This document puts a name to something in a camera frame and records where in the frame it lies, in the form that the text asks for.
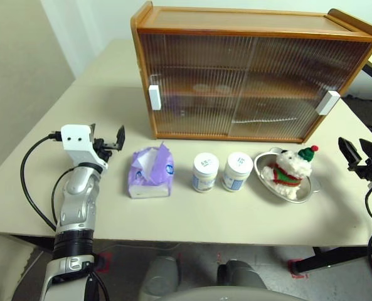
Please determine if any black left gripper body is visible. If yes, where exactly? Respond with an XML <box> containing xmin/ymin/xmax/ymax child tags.
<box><xmin>93</xmin><ymin>137</ymin><xmax>117</xmax><ymax>164</ymax></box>

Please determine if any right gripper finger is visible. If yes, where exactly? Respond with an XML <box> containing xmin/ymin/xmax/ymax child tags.
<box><xmin>359</xmin><ymin>139</ymin><xmax>372</xmax><ymax>164</ymax></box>
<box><xmin>338</xmin><ymin>137</ymin><xmax>362</xmax><ymax>172</ymax></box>

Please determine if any purple tissue pack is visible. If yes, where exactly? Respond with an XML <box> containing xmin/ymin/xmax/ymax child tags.
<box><xmin>127</xmin><ymin>141</ymin><xmax>176</xmax><ymax>199</ymax></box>

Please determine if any white door handle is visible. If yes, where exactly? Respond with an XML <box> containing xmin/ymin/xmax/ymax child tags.
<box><xmin>316</xmin><ymin>90</ymin><xmax>341</xmax><ymax>116</ymax></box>
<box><xmin>148</xmin><ymin>85</ymin><xmax>162</xmax><ymax>111</ymax></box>

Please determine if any white plush toy green hat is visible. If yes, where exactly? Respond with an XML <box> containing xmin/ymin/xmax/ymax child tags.
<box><xmin>260</xmin><ymin>144</ymin><xmax>320</xmax><ymax>201</ymax></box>

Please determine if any silver metal bowl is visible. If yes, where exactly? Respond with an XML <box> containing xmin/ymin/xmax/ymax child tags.
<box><xmin>253</xmin><ymin>147</ymin><xmax>322</xmax><ymax>204</ymax></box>

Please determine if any ribbed glass sliding door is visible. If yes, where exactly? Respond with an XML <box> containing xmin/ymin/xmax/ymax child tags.
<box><xmin>139</xmin><ymin>32</ymin><xmax>254</xmax><ymax>139</ymax></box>
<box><xmin>229</xmin><ymin>34</ymin><xmax>372</xmax><ymax>141</ymax></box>

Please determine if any white jar blue label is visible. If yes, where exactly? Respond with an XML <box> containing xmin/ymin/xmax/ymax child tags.
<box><xmin>191</xmin><ymin>152</ymin><xmax>220</xmax><ymax>194</ymax></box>
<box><xmin>221</xmin><ymin>152</ymin><xmax>253</xmax><ymax>192</ymax></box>

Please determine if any wooden cabinet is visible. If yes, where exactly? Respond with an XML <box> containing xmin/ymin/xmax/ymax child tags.
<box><xmin>130</xmin><ymin>1</ymin><xmax>372</xmax><ymax>144</ymax></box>

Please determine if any black table leg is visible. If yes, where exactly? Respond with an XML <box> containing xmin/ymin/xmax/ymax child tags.
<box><xmin>294</xmin><ymin>246</ymin><xmax>372</xmax><ymax>273</ymax></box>

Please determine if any dark grey rounded shape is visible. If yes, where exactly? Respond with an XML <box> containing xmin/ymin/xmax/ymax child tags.
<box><xmin>216</xmin><ymin>259</ymin><xmax>268</xmax><ymax>291</ymax></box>

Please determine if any grey curved robot body edge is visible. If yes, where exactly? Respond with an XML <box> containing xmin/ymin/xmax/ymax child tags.
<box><xmin>159</xmin><ymin>285</ymin><xmax>309</xmax><ymax>301</ymax></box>

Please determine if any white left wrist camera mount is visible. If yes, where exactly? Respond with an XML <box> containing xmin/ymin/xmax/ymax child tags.
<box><xmin>60</xmin><ymin>124</ymin><xmax>109</xmax><ymax>172</ymax></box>

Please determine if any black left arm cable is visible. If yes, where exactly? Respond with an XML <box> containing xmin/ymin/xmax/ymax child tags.
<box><xmin>19</xmin><ymin>133</ymin><xmax>75</xmax><ymax>233</ymax></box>

